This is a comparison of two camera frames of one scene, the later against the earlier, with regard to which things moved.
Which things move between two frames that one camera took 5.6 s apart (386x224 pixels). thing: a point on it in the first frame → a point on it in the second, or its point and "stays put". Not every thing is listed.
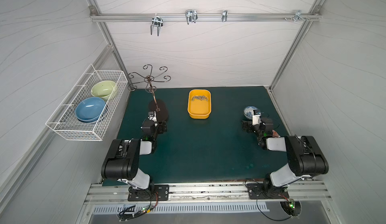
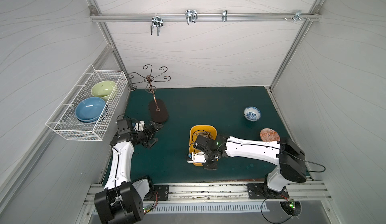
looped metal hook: x=191 y=15 stays put
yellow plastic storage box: x=199 y=103 → x=208 y=130
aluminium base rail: x=207 y=192 stays put
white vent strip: x=183 y=207 stays put
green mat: x=205 y=141 stays put
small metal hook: x=224 y=17 stays put
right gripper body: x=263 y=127 → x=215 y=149
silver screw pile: x=199 y=97 → x=206 y=134
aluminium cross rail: x=148 y=17 stays put
